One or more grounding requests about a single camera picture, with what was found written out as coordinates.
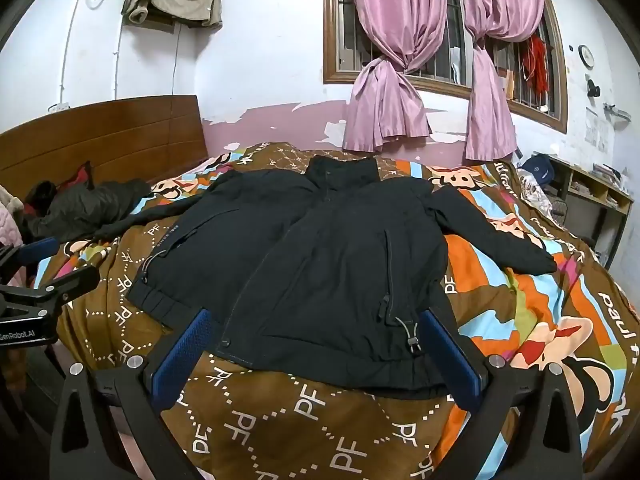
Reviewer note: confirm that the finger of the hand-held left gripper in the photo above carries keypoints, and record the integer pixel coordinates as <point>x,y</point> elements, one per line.
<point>75,280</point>
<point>40,248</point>

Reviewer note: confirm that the black jacket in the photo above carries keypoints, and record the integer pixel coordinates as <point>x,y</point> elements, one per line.
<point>325,270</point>

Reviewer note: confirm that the wooden framed barred window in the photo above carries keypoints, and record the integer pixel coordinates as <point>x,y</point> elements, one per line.
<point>330,35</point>

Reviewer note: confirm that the red hanging cloth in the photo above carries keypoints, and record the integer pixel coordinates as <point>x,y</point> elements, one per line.
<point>537,65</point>

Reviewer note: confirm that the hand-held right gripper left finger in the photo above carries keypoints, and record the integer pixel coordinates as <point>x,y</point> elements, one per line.
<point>185,355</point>

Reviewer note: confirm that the stack of papers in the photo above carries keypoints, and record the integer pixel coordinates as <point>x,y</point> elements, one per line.
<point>606,171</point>

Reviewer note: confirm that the wooden shelf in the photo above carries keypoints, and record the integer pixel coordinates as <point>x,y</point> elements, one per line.
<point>600,210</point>

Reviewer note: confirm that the wooden headboard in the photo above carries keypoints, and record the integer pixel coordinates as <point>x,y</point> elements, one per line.
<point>100,135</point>

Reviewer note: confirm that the pink curtain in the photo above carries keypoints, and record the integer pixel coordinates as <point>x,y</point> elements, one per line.
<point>490,85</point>
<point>390,60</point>

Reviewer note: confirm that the white wall bracket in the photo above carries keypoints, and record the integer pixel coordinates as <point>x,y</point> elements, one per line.
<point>615,112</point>

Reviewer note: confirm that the blue cap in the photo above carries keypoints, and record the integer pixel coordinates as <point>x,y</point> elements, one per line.
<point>540,167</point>

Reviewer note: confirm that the white wall paper sheet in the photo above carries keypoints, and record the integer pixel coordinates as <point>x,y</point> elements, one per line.
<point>597,130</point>

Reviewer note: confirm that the cartoon printed blanket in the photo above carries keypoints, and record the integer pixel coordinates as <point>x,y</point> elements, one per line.
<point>300,435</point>

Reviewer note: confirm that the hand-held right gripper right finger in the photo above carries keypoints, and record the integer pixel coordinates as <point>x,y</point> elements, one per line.
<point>450,360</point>

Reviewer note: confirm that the pink quilted cloth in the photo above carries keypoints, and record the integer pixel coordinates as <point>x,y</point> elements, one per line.
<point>7,230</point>

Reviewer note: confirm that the black wall hook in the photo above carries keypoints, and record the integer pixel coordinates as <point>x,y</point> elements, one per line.
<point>593,88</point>

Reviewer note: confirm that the floral cloth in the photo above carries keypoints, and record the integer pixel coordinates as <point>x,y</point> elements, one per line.
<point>537,195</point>

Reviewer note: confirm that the round wall clock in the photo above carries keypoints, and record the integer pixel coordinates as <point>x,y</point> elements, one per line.
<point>586,55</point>

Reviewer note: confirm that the white wall socket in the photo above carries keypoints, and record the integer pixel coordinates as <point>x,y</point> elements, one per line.
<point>59,107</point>

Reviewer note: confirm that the red patterned cloth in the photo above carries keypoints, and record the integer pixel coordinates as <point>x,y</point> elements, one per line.
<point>80,175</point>

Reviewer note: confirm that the dark puffer jacket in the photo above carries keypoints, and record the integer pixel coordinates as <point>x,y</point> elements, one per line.
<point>95,207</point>

